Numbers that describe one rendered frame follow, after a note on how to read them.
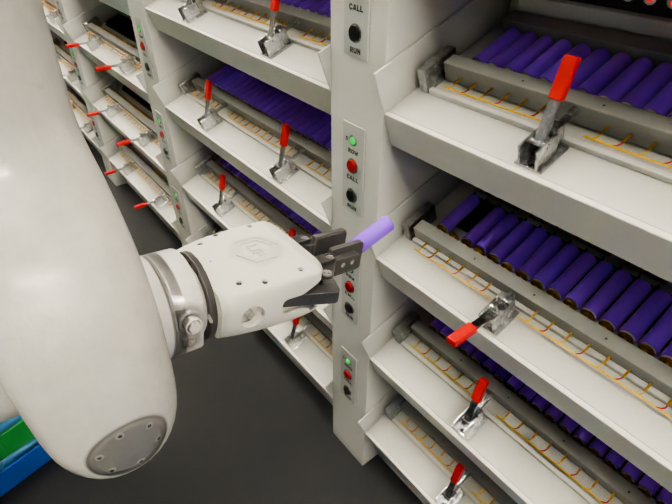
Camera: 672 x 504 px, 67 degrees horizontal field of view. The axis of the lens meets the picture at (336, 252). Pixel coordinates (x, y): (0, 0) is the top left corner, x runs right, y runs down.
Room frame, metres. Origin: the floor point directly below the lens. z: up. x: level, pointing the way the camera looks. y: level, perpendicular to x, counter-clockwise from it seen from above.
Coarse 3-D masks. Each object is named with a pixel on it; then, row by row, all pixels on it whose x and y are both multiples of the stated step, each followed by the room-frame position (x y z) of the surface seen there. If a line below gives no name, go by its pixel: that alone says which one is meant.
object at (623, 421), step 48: (432, 192) 0.60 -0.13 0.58; (384, 240) 0.54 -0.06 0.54; (432, 288) 0.47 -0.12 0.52; (480, 288) 0.46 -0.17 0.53; (480, 336) 0.40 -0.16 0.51; (528, 336) 0.38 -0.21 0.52; (528, 384) 0.36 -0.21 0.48; (576, 384) 0.32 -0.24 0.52; (624, 384) 0.31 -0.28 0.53; (624, 432) 0.27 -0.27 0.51
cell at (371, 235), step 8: (384, 216) 0.45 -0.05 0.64; (376, 224) 0.44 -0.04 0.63; (384, 224) 0.44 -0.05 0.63; (392, 224) 0.44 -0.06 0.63; (368, 232) 0.43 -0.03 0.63; (376, 232) 0.43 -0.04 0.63; (384, 232) 0.43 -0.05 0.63; (352, 240) 0.42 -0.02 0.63; (368, 240) 0.42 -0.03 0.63; (376, 240) 0.42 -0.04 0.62; (368, 248) 0.42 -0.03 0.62
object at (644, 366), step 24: (432, 240) 0.52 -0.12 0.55; (456, 240) 0.51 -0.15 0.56; (480, 264) 0.47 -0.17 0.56; (504, 288) 0.43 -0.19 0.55; (528, 288) 0.42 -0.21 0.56; (552, 312) 0.39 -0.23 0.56; (576, 312) 0.38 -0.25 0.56; (576, 336) 0.37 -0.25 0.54; (600, 336) 0.35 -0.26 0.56; (624, 360) 0.32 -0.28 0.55; (648, 360) 0.32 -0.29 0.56; (648, 384) 0.30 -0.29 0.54
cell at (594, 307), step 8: (616, 272) 0.42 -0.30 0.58; (624, 272) 0.42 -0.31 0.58; (608, 280) 0.42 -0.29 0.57; (616, 280) 0.41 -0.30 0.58; (624, 280) 0.41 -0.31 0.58; (632, 280) 0.42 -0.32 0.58; (600, 288) 0.41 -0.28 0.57; (608, 288) 0.40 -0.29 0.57; (616, 288) 0.40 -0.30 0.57; (624, 288) 0.41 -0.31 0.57; (600, 296) 0.40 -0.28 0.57; (608, 296) 0.40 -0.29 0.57; (616, 296) 0.40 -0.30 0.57; (592, 304) 0.39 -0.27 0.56; (600, 304) 0.39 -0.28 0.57; (608, 304) 0.39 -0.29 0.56; (592, 312) 0.38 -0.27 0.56; (600, 312) 0.38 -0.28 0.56
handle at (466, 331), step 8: (488, 312) 0.40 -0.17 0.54; (496, 312) 0.40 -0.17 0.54; (480, 320) 0.39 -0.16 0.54; (488, 320) 0.39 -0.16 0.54; (464, 328) 0.38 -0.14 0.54; (472, 328) 0.38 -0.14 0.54; (448, 336) 0.37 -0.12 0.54; (456, 336) 0.37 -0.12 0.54; (464, 336) 0.37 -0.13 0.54; (456, 344) 0.36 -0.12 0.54
